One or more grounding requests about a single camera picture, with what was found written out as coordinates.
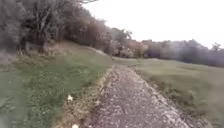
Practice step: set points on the green grass field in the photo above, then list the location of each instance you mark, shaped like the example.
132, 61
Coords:
43, 86

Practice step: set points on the grey gravel path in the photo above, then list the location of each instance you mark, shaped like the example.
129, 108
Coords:
133, 103

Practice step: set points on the wood of trees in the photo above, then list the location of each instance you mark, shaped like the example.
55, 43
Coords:
50, 23

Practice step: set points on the robot's own part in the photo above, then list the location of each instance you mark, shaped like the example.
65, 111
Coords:
75, 126

